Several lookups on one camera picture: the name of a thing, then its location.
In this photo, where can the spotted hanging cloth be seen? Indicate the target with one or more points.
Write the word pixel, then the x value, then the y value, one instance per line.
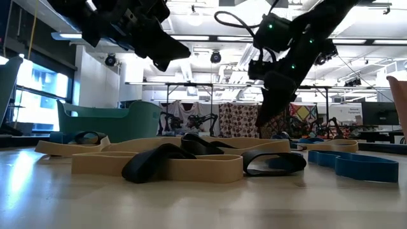
pixel 238 121

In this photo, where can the black rubber band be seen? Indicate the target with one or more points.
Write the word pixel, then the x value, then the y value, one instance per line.
pixel 143 165
pixel 299 149
pixel 197 146
pixel 101 137
pixel 251 157

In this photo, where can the brown patterned hanging cloth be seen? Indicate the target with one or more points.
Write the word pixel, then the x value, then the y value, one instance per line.
pixel 278 131

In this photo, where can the black background monitor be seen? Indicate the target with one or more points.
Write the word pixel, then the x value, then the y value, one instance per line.
pixel 378 113

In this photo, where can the teal green plastic basket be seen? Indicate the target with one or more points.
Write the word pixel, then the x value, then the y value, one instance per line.
pixel 133 124

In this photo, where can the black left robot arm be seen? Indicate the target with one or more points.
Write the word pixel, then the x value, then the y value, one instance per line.
pixel 73 16

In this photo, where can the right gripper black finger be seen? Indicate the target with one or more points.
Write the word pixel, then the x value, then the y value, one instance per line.
pixel 270 111

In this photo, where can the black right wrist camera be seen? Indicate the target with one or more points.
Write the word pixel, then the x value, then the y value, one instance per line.
pixel 259 70

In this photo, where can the dark background desk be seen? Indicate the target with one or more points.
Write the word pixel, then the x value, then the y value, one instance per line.
pixel 378 135

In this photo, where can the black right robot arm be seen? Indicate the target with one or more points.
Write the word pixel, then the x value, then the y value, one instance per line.
pixel 311 35

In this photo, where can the white hanging cloth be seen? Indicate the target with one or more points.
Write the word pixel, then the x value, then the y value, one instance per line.
pixel 178 109

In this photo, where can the tan rubber band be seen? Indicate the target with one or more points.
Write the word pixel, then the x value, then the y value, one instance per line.
pixel 264 145
pixel 343 146
pixel 203 168
pixel 63 149

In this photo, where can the black ceiling spotlight cluster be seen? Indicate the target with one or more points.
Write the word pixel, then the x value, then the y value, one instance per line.
pixel 319 60

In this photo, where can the colourful diamond hanging cloth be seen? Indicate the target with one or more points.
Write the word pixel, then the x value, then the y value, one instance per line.
pixel 303 113

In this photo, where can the grey-blue plastic basket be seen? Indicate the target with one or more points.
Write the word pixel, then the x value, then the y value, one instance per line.
pixel 8 82

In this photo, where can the black aluminium table frame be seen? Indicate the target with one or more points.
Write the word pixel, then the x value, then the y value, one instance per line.
pixel 381 148

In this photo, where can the white wall sign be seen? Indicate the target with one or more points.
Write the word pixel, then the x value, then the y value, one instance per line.
pixel 353 110

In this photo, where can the orange plastic basket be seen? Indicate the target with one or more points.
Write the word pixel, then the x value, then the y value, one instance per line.
pixel 399 101

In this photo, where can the round white ceiling lamp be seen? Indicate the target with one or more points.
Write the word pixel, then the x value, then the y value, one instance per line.
pixel 194 19

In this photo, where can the black metal rack frame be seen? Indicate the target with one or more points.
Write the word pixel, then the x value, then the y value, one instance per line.
pixel 211 105
pixel 327 108

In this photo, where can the bright window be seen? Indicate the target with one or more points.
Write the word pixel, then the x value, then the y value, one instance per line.
pixel 38 108

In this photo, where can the ceiling light rail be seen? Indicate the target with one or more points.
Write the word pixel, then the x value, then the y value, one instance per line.
pixel 222 38

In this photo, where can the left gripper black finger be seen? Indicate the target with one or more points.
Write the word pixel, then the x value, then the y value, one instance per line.
pixel 162 65
pixel 165 44

